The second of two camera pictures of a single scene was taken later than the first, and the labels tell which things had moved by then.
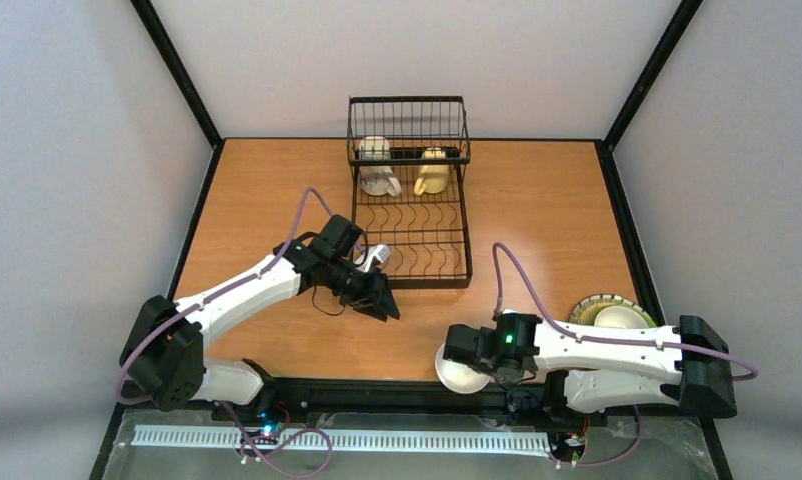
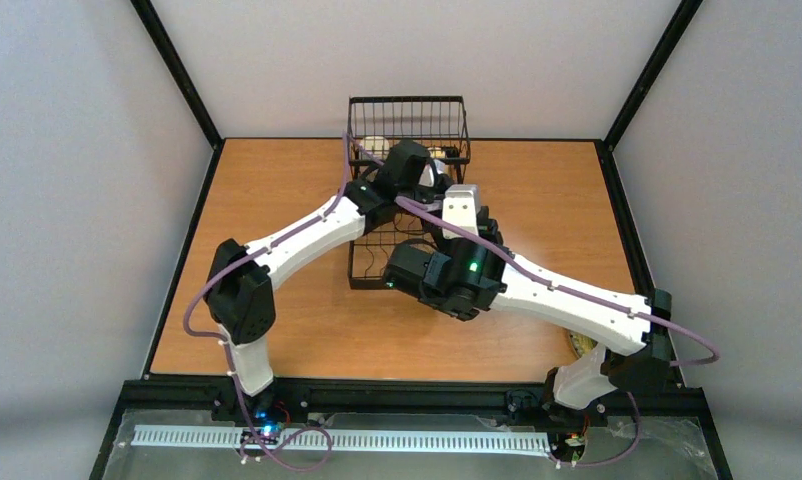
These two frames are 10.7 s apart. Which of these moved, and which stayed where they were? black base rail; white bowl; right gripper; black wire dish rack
Moved: white bowl; right gripper
Stayed: black base rail; black wire dish rack
